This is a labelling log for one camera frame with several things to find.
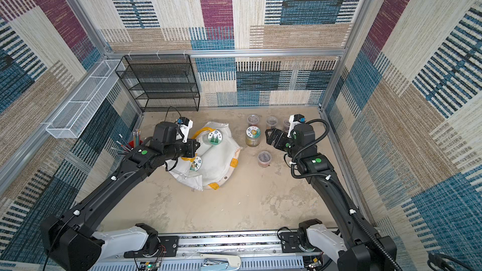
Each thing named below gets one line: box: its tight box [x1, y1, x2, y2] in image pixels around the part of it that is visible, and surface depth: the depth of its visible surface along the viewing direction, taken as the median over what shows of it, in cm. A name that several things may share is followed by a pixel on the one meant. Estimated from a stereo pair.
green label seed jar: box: [245, 125, 262, 148], surface depth 101 cm
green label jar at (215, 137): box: [207, 129, 224, 147], surface depth 98 cm
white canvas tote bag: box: [165, 121, 243, 191], surface depth 92 cm
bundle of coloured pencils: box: [110, 128, 142, 157], surface depth 91 cm
